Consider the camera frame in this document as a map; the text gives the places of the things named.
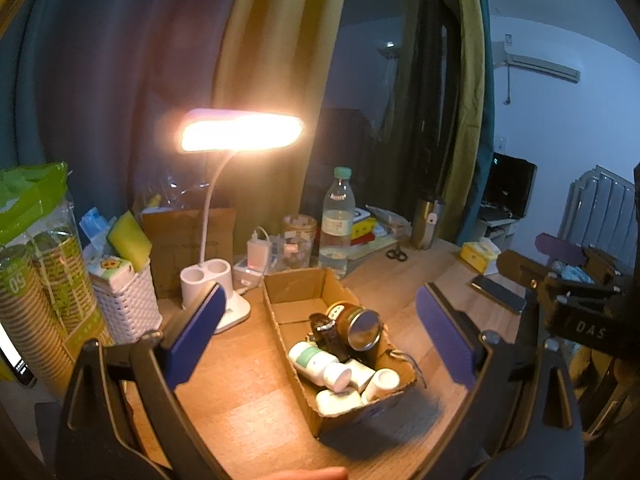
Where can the clear plastic box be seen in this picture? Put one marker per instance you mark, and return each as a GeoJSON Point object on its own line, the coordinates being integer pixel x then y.
{"type": "Point", "coordinates": [290, 257]}

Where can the dark smartphone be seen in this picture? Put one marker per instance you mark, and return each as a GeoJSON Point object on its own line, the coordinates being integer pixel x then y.
{"type": "Point", "coordinates": [497, 292]}

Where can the white plastic bottle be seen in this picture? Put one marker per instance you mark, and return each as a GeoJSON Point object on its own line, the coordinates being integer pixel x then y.
{"type": "Point", "coordinates": [380, 382]}

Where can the blue bedding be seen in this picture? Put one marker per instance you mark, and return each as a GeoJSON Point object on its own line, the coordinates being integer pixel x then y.
{"type": "Point", "coordinates": [570, 272]}

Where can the grey radiator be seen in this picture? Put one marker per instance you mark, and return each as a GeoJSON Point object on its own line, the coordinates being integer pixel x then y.
{"type": "Point", "coordinates": [600, 210]}

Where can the white bottle with green label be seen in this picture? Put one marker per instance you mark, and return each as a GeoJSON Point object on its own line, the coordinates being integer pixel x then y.
{"type": "Point", "coordinates": [310, 360]}

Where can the teal curtain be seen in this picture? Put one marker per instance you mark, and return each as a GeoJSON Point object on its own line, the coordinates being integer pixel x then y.
{"type": "Point", "coordinates": [100, 85]}
{"type": "Point", "coordinates": [489, 160]}

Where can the glass jar with gold lid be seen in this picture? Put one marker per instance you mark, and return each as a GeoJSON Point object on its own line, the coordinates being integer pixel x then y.
{"type": "Point", "coordinates": [300, 230]}

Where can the yellow tissue box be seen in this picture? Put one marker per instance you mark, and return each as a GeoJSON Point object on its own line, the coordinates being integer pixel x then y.
{"type": "Point", "coordinates": [477, 255]}

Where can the blue plastic packet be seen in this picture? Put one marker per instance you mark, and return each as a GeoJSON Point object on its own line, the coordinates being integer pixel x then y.
{"type": "Point", "coordinates": [94, 227]}

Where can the black monitor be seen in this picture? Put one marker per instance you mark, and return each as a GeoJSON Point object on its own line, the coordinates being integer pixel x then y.
{"type": "Point", "coordinates": [510, 185]}

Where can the cardboard box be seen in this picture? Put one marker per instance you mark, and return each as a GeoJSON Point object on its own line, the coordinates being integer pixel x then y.
{"type": "Point", "coordinates": [295, 307]}

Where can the stainless steel tumbler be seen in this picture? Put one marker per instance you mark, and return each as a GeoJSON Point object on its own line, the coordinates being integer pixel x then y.
{"type": "Point", "coordinates": [425, 225]}

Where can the green pack of paper cups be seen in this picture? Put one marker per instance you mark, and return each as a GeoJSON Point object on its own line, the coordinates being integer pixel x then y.
{"type": "Point", "coordinates": [45, 285]}

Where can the small white bottle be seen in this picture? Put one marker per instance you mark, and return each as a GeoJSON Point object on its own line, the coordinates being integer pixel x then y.
{"type": "Point", "coordinates": [337, 402]}
{"type": "Point", "coordinates": [337, 375]}

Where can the white air conditioner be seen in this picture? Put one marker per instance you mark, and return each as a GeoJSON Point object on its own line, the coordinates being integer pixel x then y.
{"type": "Point", "coordinates": [540, 65]}

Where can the person's left hand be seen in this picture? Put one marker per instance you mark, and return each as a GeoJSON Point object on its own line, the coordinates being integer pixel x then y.
{"type": "Point", "coordinates": [310, 475]}

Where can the smartphone with lit screen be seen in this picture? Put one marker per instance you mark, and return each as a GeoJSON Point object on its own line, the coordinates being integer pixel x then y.
{"type": "Point", "coordinates": [17, 360]}

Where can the white charger on power strip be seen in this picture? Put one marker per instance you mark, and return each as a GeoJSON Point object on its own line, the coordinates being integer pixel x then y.
{"type": "Point", "coordinates": [247, 275]}

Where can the brown glass jar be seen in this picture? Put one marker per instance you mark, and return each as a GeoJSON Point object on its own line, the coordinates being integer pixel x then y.
{"type": "Point", "coordinates": [350, 320]}

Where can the white woven plastic basket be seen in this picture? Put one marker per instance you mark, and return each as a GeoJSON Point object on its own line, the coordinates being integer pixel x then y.
{"type": "Point", "coordinates": [125, 305]}

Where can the brown cardboard packaging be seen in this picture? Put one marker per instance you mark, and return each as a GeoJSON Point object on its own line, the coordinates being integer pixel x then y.
{"type": "Point", "coordinates": [175, 245]}

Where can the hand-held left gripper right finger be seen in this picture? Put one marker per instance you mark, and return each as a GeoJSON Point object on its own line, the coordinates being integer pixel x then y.
{"type": "Point", "coordinates": [445, 340]}

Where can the black scissors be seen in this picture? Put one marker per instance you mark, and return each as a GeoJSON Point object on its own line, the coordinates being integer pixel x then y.
{"type": "Point", "coordinates": [397, 255]}

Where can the yellow-green sponge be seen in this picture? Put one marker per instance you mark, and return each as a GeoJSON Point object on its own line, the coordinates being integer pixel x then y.
{"type": "Point", "coordinates": [130, 240]}

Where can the olive green curtain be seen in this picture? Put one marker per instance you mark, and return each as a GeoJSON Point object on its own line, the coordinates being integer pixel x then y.
{"type": "Point", "coordinates": [470, 85]}
{"type": "Point", "coordinates": [280, 35]}

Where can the white desk lamp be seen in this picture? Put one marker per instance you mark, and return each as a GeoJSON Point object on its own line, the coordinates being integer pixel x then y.
{"type": "Point", "coordinates": [235, 130]}

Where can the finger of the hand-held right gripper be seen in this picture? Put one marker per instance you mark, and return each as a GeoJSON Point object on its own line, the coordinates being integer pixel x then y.
{"type": "Point", "coordinates": [560, 249]}
{"type": "Point", "coordinates": [520, 267]}

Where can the clear plastic water bottle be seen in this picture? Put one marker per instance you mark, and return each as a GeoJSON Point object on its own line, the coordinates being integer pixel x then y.
{"type": "Point", "coordinates": [337, 220]}

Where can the white plastic case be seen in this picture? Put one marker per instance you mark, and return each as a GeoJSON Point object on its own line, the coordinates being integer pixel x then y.
{"type": "Point", "coordinates": [362, 372]}

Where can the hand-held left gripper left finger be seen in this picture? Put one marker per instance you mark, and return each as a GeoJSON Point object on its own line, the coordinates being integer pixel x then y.
{"type": "Point", "coordinates": [195, 340]}

